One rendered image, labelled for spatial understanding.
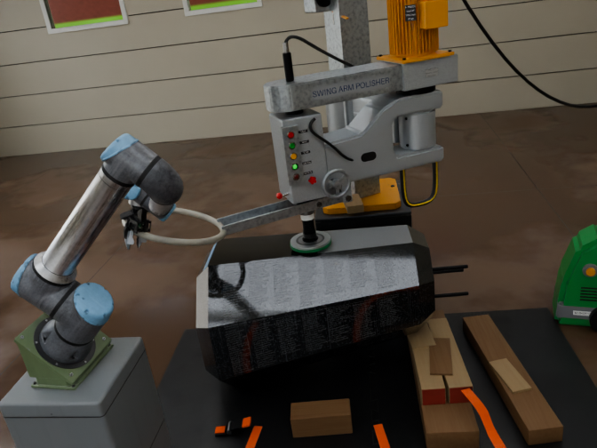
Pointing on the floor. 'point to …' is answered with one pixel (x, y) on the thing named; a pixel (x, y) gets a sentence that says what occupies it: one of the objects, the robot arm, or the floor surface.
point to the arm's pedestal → (92, 406)
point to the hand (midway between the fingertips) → (132, 245)
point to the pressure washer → (577, 282)
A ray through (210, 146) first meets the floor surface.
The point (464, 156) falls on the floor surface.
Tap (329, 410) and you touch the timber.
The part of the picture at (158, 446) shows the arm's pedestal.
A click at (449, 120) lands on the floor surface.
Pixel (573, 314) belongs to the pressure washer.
